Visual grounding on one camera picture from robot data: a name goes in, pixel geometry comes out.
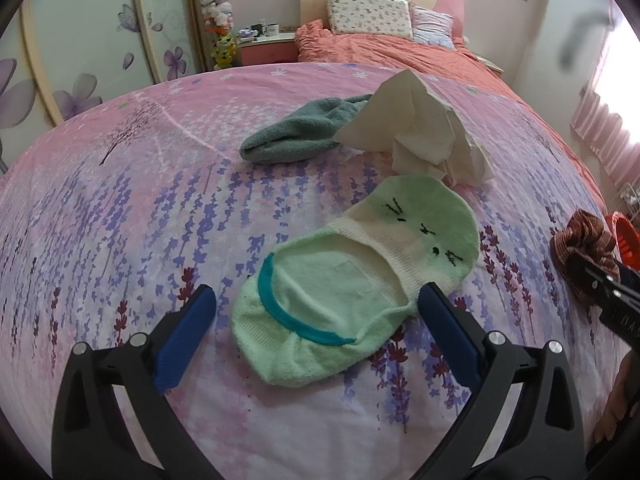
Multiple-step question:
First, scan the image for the cream crumpled cloth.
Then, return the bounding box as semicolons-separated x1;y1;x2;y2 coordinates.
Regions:
332;69;496;186

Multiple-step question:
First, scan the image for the flower print wardrobe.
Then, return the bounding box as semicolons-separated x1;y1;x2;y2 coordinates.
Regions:
0;0;207;161

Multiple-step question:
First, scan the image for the striped pillow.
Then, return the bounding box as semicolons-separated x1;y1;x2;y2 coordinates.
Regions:
410;5;459;51

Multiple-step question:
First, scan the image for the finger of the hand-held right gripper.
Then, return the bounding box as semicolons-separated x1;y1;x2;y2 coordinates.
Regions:
567;252;623;307

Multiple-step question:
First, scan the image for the clear tube of plush toys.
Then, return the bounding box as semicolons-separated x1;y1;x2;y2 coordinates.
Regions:
197;0;237;70

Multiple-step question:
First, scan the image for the orange plastic basket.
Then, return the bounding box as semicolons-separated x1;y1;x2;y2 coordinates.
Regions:
602;212;640;273

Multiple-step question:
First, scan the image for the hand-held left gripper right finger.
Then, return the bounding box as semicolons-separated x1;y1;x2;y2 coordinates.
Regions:
418;281;588;480

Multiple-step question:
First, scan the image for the brown red scrunchie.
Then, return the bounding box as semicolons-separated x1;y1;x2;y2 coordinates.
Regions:
550;210;621;306

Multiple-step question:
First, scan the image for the floral pillow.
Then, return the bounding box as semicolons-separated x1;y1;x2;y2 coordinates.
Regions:
326;0;415;40

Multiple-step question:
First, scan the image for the grey-green fuzzy sock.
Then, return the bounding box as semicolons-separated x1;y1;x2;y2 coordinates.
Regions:
239;94;373;163

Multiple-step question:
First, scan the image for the orange duvet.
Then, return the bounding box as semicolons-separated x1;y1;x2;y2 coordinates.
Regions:
294;19;504;92

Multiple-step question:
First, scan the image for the person's right hand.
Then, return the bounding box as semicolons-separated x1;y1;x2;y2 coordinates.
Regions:
594;360;640;446

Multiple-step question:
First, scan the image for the pink curtain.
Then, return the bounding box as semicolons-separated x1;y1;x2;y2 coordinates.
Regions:
570;0;640;186

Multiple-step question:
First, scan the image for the pink lavender print bedsheet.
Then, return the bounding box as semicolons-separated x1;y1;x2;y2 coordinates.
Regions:
0;62;640;480

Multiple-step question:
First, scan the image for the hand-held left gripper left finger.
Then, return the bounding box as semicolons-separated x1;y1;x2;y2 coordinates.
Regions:
50;284;217;480

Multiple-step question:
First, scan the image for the yellow green plush toy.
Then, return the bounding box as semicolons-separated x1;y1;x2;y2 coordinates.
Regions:
210;32;239;70

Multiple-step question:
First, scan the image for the light green ankle sock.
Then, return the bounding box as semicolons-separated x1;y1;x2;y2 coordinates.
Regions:
231;174;479;388

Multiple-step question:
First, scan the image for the pink nightstand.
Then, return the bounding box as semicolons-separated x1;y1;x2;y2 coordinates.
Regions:
236;32;299;67

